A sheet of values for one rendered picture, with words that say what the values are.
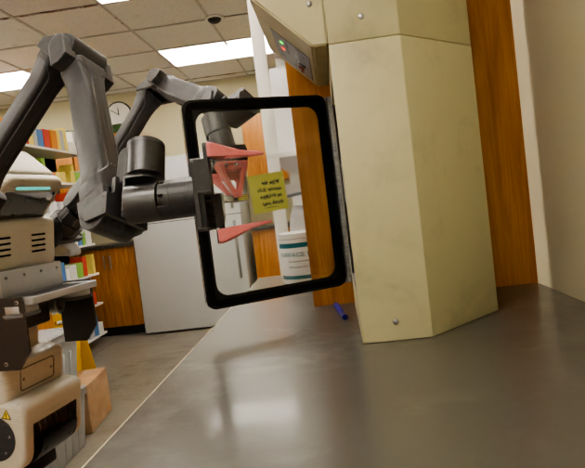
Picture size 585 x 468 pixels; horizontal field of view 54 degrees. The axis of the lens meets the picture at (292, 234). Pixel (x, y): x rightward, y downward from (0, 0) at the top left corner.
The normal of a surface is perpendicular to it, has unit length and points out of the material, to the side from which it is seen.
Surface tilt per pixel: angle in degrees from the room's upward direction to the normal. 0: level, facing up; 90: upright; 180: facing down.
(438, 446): 0
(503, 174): 90
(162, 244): 90
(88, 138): 64
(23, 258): 98
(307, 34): 90
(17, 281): 90
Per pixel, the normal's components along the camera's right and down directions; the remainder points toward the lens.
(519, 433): -0.12, -0.99
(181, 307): -0.07, 0.06
